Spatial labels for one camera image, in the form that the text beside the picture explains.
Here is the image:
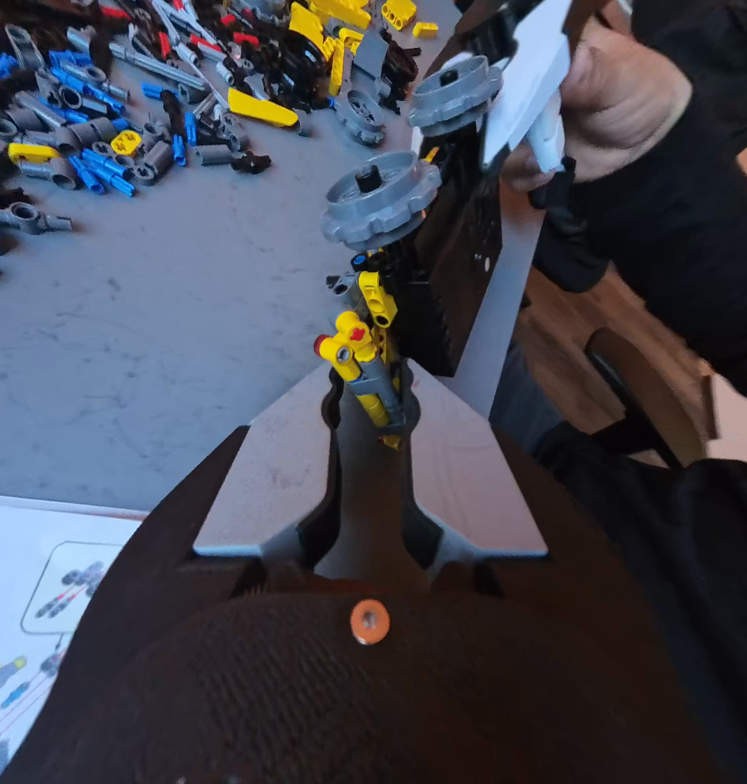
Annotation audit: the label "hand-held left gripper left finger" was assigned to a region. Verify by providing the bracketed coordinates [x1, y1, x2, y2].
[193, 365, 345, 569]

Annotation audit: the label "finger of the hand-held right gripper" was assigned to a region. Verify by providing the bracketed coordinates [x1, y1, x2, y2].
[480, 0, 575, 172]

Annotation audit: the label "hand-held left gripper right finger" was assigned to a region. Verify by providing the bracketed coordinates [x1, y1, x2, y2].
[401, 359, 550, 569]

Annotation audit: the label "yellow toy brick car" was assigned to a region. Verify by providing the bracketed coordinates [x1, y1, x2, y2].
[314, 54, 508, 452]

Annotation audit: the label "person's right forearm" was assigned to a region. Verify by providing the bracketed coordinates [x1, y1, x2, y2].
[533, 0, 747, 402]

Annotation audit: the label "person's right hand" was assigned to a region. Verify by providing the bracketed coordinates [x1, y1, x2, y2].
[502, 24, 693, 194]

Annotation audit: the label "grey black panel brick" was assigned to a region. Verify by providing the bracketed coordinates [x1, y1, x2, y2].
[352, 29, 422, 117]

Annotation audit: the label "grey toothed wheel hub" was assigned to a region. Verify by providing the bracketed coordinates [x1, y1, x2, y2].
[337, 91, 386, 148]

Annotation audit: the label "black office chair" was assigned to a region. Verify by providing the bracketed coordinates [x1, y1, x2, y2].
[584, 327, 720, 469]

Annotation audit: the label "pile of yellow beams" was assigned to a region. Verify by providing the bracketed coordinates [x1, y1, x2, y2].
[288, 0, 440, 98]

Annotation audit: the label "person's dark trousers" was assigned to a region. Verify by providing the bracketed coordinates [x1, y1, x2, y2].
[490, 343, 747, 784]

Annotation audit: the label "black toy tyre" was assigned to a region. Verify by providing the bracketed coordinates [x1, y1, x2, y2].
[280, 29, 332, 87]

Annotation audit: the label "instruction booklet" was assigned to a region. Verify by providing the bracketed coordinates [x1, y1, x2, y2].
[0, 493, 144, 784]

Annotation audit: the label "yellow curved panel brick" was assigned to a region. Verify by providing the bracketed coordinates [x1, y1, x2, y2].
[228, 87, 299, 128]

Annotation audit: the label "pile of small brick parts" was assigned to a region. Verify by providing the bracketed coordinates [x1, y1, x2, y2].
[0, 0, 423, 283]

